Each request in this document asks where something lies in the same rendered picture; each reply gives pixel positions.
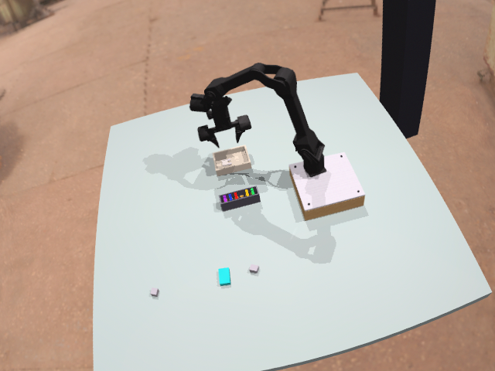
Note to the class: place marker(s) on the cyan rectangular block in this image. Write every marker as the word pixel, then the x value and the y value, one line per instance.
pixel 224 274

